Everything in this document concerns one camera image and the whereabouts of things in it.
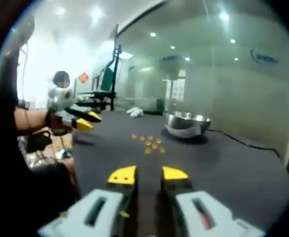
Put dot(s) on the group of yellow QQ candies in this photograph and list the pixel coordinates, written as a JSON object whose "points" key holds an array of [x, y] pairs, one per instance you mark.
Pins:
{"points": [[148, 143]]}

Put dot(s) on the stainless steel bowl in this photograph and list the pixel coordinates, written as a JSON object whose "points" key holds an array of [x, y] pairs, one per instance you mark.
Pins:
{"points": [[186, 124]]}

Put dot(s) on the person's left hand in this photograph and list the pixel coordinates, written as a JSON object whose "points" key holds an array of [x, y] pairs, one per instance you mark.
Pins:
{"points": [[54, 126]]}

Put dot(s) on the green board on black stand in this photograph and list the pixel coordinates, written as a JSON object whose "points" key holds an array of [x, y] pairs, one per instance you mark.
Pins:
{"points": [[108, 79]]}

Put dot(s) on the white bundled cloth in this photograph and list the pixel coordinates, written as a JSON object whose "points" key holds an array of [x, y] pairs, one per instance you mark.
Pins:
{"points": [[135, 112]]}

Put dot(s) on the person's dark clothing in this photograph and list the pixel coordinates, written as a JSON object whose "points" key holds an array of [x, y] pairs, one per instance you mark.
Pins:
{"points": [[11, 185]]}

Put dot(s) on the dark box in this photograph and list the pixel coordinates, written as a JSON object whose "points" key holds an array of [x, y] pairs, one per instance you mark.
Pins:
{"points": [[160, 105]]}

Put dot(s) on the red wall sign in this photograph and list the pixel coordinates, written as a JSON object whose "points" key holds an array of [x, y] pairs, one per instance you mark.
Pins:
{"points": [[83, 78]]}

